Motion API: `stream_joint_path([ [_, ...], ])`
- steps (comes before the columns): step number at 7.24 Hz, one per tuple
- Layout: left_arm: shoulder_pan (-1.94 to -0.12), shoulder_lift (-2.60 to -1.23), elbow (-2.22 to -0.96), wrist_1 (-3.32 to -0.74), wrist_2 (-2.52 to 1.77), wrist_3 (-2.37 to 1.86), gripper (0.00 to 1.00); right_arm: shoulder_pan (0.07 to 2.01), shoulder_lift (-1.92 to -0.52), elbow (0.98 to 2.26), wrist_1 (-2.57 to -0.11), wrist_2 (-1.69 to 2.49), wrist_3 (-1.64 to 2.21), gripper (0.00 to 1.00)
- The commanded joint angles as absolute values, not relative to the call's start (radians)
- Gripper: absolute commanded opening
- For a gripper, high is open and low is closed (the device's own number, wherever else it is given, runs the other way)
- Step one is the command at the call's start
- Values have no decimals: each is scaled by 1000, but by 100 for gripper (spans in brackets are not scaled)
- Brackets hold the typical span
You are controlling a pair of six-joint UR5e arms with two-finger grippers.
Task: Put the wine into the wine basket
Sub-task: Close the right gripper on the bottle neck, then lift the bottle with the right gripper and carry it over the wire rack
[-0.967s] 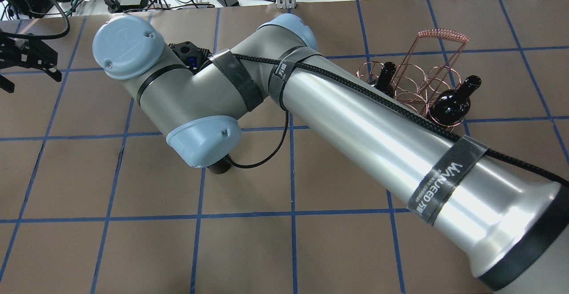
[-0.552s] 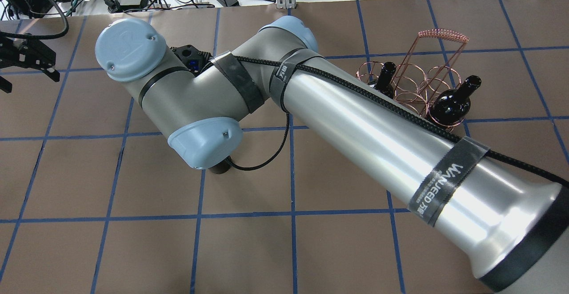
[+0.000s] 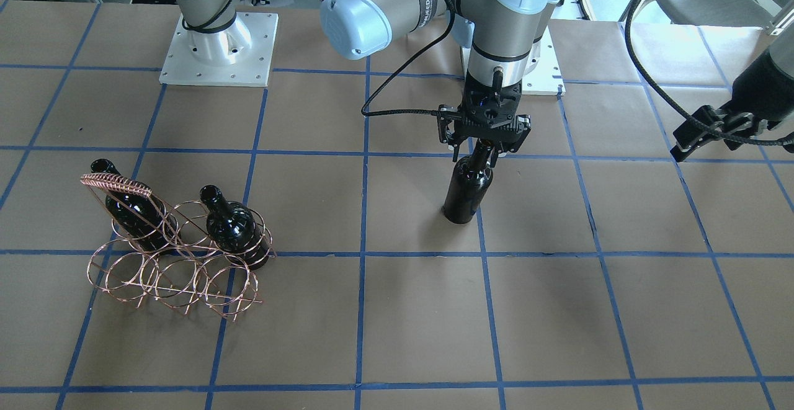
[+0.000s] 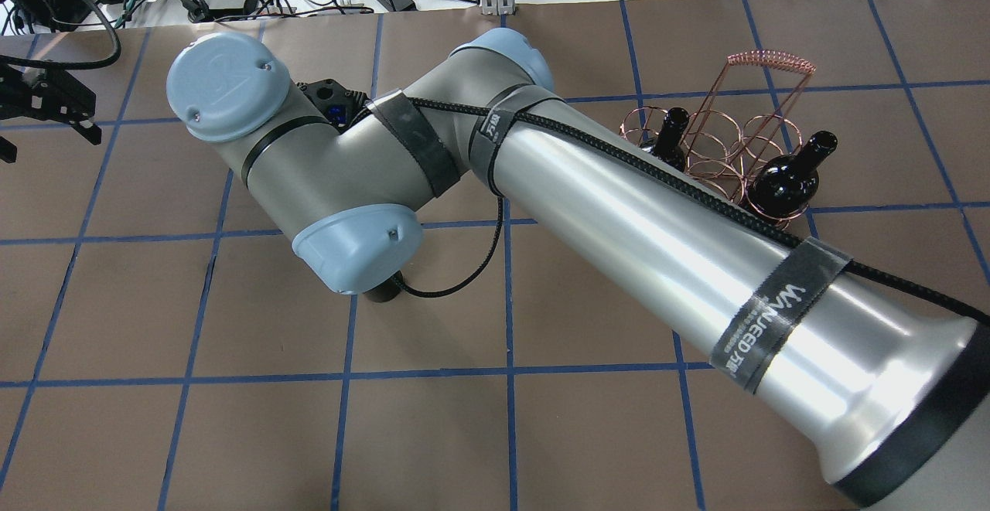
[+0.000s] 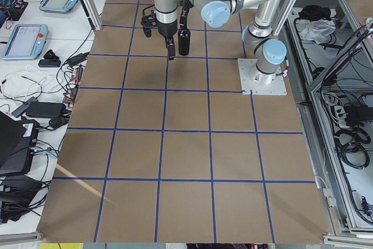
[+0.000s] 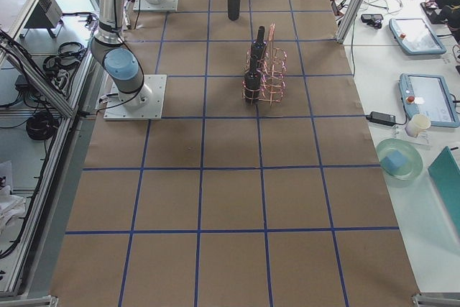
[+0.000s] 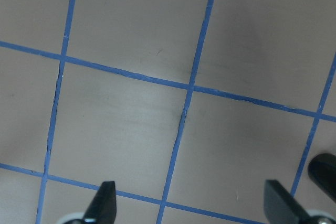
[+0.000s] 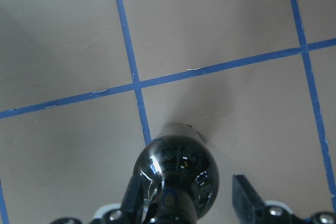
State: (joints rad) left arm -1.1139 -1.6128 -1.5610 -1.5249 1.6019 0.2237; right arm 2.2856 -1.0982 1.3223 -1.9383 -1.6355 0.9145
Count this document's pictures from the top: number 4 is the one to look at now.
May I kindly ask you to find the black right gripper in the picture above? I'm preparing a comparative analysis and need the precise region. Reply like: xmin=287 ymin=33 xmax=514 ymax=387
xmin=297 ymin=79 xmax=369 ymax=130

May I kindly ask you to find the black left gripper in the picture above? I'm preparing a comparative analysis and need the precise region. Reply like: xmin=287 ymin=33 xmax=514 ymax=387
xmin=0 ymin=63 xmax=102 ymax=165

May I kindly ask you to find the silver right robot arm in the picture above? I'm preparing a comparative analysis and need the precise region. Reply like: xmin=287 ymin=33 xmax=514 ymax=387
xmin=166 ymin=28 xmax=989 ymax=510

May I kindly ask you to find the dark bottle at basket end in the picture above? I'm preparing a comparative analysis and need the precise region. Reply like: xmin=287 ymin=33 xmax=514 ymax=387
xmin=746 ymin=131 xmax=838 ymax=221

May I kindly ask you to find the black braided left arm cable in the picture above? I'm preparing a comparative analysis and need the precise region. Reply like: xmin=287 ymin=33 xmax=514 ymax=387
xmin=0 ymin=0 xmax=123 ymax=71

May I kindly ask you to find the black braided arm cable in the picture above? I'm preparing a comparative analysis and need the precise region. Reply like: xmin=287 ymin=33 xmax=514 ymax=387
xmin=398 ymin=95 xmax=990 ymax=325
xmin=0 ymin=0 xmax=123 ymax=71

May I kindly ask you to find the dark bottle under basket handle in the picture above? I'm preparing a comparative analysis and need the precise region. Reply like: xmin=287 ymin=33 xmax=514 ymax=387
xmin=641 ymin=107 xmax=691 ymax=172

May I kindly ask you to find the copper wire wine basket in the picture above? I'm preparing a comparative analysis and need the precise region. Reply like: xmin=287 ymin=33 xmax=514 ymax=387
xmin=619 ymin=50 xmax=818 ymax=231

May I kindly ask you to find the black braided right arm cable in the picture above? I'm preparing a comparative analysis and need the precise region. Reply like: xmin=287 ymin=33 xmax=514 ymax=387
xmin=398 ymin=95 xmax=990 ymax=325

